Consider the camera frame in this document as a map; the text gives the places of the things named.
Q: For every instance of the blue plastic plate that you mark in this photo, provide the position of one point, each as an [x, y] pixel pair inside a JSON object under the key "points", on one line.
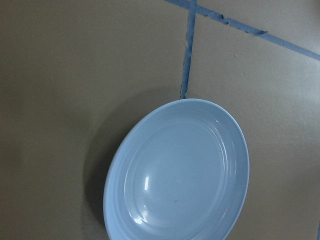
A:
{"points": [[181, 173]]}

